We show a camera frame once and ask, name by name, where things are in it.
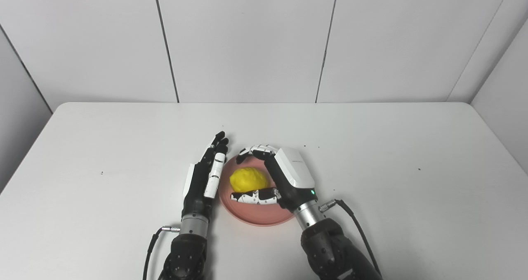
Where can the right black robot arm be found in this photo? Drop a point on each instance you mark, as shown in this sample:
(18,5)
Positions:
(332,251)

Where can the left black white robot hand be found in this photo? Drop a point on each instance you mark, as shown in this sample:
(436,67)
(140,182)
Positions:
(197,189)

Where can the yellow lemon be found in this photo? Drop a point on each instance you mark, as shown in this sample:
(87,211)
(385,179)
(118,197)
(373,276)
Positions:
(247,180)

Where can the pink round plate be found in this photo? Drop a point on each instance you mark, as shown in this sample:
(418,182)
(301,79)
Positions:
(264,214)

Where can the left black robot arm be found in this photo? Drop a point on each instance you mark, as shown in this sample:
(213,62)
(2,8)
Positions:
(185,251)

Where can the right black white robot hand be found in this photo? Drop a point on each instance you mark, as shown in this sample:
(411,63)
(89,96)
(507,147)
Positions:
(291,172)

